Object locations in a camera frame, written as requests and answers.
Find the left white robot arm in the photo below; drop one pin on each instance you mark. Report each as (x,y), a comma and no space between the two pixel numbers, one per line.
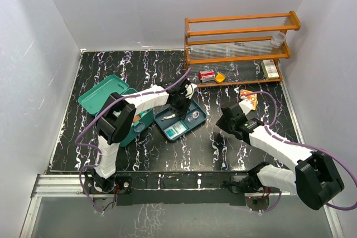
(104,169)

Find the brown medicine bottle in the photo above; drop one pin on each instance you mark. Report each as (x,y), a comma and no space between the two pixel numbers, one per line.
(136,118)

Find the dark teal divider tray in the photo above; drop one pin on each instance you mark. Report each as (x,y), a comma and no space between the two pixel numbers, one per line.
(190,126)

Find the yellow orange small object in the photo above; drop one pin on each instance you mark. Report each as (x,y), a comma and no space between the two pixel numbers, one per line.
(220,78)

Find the red white medicine box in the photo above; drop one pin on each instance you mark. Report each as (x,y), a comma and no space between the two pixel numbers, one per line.
(206,75)

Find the teal white medicine sachet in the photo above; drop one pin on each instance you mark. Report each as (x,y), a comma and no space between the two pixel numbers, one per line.
(175,130)

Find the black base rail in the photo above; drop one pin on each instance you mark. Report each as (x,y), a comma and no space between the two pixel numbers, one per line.
(137,188)

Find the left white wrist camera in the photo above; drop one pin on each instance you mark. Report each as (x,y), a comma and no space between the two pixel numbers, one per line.
(190,90)

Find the black handled scissors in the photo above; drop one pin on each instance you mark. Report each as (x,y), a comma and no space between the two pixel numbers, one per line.
(168,117)

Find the clear plastic cup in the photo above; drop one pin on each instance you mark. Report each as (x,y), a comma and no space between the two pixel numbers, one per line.
(277,39)

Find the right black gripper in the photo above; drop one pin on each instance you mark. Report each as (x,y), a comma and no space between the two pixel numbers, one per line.
(221,124)

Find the orange notepad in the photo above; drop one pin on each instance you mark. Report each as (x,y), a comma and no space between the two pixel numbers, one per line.
(246,94)

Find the orange wooden shelf rack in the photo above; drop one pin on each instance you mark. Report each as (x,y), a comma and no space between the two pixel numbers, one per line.
(236,46)

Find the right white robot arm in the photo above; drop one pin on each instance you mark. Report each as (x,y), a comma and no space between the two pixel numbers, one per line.
(312,176)

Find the green box lid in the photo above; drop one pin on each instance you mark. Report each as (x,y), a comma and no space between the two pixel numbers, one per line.
(94,99)

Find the white green medicine box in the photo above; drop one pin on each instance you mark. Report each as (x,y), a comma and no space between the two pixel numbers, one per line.
(269,70)

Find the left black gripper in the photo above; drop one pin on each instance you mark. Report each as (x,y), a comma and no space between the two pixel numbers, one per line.
(182,112)

